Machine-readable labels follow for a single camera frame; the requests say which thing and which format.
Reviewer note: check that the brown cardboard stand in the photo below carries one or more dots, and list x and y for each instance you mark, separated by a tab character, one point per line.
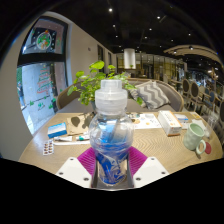
78	125

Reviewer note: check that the group of dining chairs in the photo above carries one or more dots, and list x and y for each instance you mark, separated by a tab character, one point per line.
195	90

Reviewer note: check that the grey curved sofa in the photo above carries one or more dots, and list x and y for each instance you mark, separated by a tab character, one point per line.
175	95

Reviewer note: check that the grey chevron cushion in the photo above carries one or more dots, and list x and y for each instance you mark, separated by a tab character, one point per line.
151	95

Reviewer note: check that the yellow card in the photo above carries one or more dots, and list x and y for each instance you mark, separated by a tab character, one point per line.
195	115

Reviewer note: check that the clear blue-label water bottle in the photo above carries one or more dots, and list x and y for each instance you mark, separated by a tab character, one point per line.
111	133

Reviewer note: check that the pale green mug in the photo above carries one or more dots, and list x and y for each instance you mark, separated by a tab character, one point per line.
192	136

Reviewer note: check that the window with colourful decals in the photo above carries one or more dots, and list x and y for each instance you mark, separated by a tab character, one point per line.
40	76

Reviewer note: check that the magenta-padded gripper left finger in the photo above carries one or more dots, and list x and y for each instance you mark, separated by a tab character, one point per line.
75	170

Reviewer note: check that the flat round red coaster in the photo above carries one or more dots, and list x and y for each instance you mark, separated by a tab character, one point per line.
208	148

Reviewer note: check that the white ointment tube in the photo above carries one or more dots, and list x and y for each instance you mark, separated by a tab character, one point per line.
65	138

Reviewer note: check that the group of ceiling lights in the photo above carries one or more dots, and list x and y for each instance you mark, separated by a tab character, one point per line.
110	10

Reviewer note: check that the pill blister pack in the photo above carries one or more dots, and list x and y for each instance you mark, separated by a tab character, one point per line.
48	147

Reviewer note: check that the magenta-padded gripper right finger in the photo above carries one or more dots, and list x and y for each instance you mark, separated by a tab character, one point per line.
150	170

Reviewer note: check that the white printed booklet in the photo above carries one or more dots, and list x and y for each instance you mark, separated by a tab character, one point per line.
146	121

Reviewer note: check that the white and orange box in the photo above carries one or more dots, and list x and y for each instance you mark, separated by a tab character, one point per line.
169	122

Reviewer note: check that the green potted plant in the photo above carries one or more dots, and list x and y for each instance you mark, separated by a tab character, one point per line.
87	85

